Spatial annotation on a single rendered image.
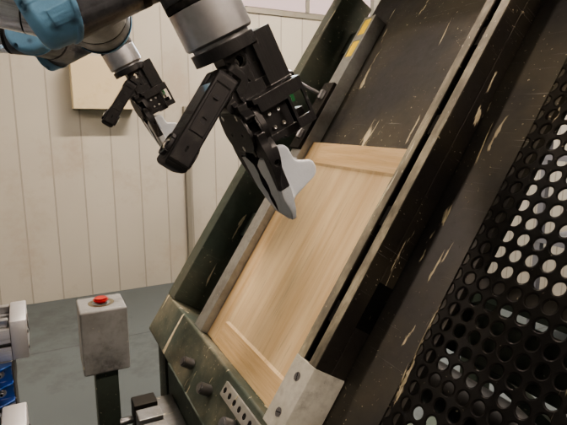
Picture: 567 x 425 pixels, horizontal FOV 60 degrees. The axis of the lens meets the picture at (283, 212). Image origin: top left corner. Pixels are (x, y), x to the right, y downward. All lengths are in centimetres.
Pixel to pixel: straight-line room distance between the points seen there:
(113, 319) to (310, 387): 72
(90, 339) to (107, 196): 291
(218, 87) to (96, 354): 105
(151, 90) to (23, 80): 305
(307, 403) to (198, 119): 52
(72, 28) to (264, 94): 19
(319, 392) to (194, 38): 59
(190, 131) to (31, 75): 371
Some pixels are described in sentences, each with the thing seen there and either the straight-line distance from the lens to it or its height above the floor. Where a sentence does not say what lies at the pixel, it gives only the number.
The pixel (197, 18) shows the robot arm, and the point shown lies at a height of 152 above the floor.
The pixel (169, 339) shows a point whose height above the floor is 84.
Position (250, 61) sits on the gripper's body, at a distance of 54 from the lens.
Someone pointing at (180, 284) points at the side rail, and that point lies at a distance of 150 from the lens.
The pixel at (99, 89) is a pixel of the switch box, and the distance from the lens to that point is 406.
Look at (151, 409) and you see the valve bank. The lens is 126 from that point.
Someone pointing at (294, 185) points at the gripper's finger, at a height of 135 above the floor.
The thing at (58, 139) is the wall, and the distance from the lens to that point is 419.
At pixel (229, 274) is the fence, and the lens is 128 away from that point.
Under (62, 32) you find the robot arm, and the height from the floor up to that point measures 150.
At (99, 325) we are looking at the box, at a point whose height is 89.
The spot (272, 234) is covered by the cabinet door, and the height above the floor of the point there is 114.
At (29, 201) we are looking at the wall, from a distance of 423.
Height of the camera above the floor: 142
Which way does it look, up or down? 11 degrees down
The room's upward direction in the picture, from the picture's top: straight up
